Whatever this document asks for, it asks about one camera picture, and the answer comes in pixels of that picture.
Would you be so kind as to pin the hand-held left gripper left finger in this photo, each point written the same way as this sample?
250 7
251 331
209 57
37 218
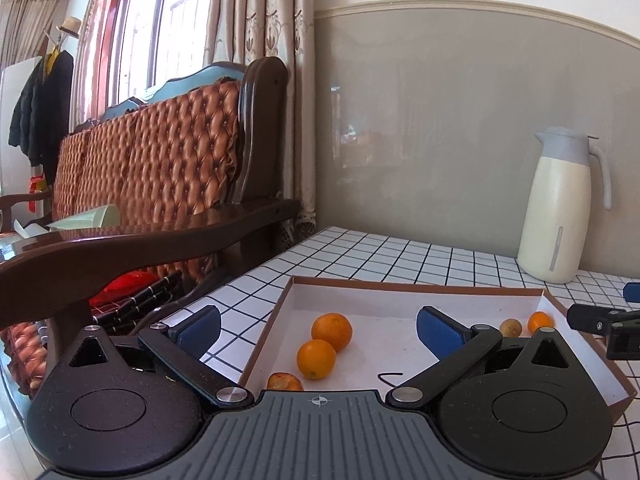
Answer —
200 332

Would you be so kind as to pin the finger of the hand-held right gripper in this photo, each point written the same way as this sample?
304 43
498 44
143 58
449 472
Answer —
590 316
633 292

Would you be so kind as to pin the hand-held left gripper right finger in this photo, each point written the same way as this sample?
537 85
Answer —
437 330

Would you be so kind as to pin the brown cardboard box white inside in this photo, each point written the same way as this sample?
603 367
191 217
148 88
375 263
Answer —
380 310

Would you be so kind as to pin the small round brown fruit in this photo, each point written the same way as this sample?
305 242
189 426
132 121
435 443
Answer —
510 328

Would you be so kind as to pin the damaged half-peeled orange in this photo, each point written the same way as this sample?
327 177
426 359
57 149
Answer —
285 383

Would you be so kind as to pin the black folded metal stand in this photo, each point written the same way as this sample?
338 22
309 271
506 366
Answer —
142 300

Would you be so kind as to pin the small black hex key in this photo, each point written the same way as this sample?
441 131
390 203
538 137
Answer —
390 378

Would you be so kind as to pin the red plastic bag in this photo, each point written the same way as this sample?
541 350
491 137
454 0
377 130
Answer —
125 285

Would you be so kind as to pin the white black-grid tablecloth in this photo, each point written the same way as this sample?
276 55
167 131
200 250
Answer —
360 255

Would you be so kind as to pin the cream thermos jug grey lid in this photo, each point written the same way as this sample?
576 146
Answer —
555 210

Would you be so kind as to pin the orange quilted seat cushion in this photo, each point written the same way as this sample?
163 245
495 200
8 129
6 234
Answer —
22 355

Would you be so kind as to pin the orange quilted sofa back cushion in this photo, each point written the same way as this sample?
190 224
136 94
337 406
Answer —
165 150

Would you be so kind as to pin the white paper sheet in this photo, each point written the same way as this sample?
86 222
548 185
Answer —
25 230

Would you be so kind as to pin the dark wooden sofa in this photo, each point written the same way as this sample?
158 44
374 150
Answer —
260 125

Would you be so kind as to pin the red and yellow hanging ornament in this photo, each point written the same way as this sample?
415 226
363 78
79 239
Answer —
36 185

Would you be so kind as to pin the wooden armchair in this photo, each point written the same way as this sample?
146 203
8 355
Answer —
20 201

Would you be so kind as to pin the black coat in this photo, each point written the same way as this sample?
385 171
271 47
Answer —
40 105

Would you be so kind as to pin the yellow garment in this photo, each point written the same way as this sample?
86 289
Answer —
50 60

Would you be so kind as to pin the white cabinet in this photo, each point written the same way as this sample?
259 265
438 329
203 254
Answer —
7 85

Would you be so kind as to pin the pink sheer curtain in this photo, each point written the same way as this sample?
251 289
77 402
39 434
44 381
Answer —
95 35

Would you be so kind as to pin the window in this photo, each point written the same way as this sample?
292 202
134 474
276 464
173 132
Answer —
150 20

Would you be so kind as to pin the beige embroidered curtain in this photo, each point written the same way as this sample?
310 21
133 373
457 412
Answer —
270 20

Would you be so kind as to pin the straw hat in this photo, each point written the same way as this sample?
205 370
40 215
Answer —
70 26

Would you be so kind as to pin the beige plain curtain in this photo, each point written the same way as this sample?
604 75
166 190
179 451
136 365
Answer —
30 5

